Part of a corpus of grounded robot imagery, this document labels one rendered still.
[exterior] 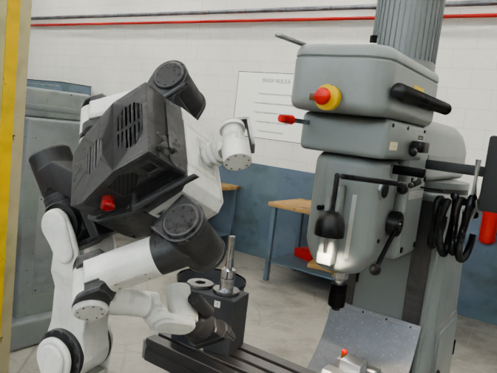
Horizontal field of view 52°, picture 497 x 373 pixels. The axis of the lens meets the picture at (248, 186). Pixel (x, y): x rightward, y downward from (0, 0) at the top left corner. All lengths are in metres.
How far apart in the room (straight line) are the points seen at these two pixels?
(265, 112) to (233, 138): 5.39
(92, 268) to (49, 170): 0.36
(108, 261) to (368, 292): 1.02
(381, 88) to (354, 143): 0.17
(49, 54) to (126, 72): 2.03
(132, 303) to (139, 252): 0.19
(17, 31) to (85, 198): 1.56
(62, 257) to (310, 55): 0.80
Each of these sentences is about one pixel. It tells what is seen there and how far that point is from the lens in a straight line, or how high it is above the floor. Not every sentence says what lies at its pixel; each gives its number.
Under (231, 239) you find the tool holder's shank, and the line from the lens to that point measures 1.67.
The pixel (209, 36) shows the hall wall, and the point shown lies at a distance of 7.27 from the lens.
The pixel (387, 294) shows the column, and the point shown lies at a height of 1.16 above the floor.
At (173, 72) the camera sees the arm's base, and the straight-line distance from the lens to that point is 1.31.
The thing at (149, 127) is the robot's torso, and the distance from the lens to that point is 1.08.
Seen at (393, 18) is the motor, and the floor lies 2.03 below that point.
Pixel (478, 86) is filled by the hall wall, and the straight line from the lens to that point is 5.66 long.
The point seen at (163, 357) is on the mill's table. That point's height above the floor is 0.88.
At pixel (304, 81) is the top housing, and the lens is 1.26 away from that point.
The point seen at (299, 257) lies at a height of 0.23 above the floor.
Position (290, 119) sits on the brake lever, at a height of 1.70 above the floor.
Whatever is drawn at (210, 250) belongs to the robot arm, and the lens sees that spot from 1.08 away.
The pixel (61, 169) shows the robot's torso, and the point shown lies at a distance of 1.38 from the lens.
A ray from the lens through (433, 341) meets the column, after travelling 1.88.
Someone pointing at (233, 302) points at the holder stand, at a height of 1.11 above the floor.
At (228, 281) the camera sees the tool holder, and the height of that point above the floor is 1.16.
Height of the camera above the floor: 1.67
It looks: 7 degrees down
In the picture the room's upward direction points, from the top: 7 degrees clockwise
